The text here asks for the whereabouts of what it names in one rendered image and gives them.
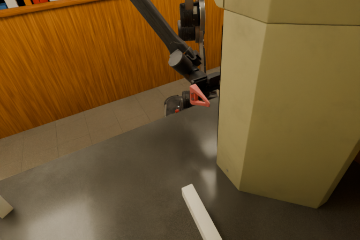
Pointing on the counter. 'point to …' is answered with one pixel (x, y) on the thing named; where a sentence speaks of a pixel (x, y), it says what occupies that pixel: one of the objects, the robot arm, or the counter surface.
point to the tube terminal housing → (290, 82)
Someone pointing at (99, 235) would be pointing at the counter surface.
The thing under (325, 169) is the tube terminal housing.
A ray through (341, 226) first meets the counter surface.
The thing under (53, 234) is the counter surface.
